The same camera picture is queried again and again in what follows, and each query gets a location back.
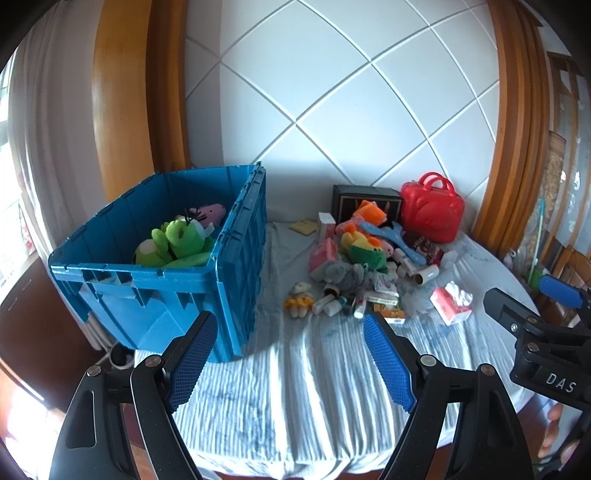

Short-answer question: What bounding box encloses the person's right hand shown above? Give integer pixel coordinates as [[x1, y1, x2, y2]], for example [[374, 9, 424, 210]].
[[542, 404, 591, 467]]

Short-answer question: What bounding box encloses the white curtain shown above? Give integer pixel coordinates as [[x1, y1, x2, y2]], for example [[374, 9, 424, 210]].
[[0, 28, 108, 278]]

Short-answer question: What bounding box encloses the cardboard tube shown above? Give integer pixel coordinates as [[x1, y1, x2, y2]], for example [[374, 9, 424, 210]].
[[412, 265, 441, 287]]

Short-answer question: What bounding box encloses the black gift bag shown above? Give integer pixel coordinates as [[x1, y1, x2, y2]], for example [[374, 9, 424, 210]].
[[332, 185, 403, 224]]

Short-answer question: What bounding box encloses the pink tissue packet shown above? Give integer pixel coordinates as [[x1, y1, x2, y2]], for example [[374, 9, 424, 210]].
[[308, 239, 340, 273]]

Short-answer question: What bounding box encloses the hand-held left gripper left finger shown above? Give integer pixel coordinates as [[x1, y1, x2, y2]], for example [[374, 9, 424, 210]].
[[48, 310, 219, 480]]

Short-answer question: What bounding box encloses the dark green frog plush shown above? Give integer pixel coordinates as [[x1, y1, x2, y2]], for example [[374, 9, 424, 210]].
[[347, 240, 387, 271]]

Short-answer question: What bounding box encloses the light green frog plush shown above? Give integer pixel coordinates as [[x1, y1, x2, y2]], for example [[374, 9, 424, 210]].
[[135, 217, 215, 268]]

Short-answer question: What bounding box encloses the yellow plush toy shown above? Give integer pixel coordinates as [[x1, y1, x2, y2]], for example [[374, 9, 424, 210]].
[[339, 224, 370, 252]]

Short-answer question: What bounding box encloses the striped tablecloth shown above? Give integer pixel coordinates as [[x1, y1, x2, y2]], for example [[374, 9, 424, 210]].
[[171, 222, 541, 464]]

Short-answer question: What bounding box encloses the wooden door frame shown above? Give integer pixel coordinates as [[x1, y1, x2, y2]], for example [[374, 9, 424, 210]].
[[92, 0, 191, 200], [471, 0, 551, 254]]

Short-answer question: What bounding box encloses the small bear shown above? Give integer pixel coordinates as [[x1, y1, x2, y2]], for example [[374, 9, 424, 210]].
[[284, 281, 315, 319]]

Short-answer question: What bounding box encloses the red paper cup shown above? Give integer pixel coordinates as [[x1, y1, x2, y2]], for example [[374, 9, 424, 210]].
[[317, 213, 336, 243]]

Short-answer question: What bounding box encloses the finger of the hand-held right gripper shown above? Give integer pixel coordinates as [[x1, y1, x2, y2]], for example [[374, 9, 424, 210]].
[[483, 287, 543, 340], [539, 274, 591, 326]]

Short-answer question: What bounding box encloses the blue plastic crate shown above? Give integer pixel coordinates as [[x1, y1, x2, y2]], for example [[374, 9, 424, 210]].
[[48, 161, 269, 365]]

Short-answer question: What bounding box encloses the orange plush toy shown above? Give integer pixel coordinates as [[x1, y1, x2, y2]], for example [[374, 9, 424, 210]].
[[353, 199, 389, 227]]

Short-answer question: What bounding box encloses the white ointment tube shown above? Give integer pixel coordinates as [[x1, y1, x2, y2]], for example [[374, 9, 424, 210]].
[[312, 295, 340, 316]]

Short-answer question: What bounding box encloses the red white tissue packet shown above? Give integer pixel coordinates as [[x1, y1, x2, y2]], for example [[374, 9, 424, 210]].
[[430, 281, 472, 324]]

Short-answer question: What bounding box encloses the red bear-shaped case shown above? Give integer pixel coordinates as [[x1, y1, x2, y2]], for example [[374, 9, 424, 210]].
[[400, 172, 465, 243]]

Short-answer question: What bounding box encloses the wooden chair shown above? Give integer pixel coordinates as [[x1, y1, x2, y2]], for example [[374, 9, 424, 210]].
[[547, 244, 591, 324]]

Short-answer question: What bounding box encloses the maroon knit hat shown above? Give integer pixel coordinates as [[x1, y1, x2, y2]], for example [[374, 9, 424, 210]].
[[409, 233, 439, 264]]

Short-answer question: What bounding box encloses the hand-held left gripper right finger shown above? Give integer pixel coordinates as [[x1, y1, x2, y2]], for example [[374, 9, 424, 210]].
[[362, 311, 536, 480]]

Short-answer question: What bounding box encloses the grey fluffy plush toy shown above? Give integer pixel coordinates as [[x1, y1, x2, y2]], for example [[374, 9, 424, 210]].
[[310, 261, 370, 284]]

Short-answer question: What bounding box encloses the pink whiskered plush toy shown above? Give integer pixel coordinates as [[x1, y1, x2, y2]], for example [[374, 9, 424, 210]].
[[187, 203, 227, 229]]

